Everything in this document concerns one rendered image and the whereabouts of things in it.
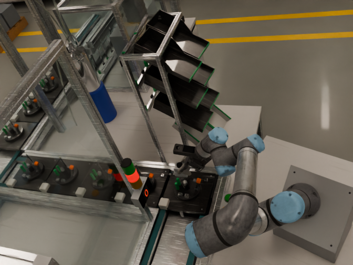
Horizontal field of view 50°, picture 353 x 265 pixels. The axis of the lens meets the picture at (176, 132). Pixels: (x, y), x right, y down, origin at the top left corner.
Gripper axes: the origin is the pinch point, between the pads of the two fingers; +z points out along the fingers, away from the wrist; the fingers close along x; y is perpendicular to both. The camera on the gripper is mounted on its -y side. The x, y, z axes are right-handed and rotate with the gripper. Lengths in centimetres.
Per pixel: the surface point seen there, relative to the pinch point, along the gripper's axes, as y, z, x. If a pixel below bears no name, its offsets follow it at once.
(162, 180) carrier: 0.3, 23.7, 4.0
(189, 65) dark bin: -20.1, -31.8, 29.2
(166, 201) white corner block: 4.3, 17.7, -9.6
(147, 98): -23, 58, 79
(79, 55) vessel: -73, 28, 56
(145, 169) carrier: -8.9, 31.5, 9.7
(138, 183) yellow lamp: -15.9, -4.4, -20.6
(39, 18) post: -107, 38, 75
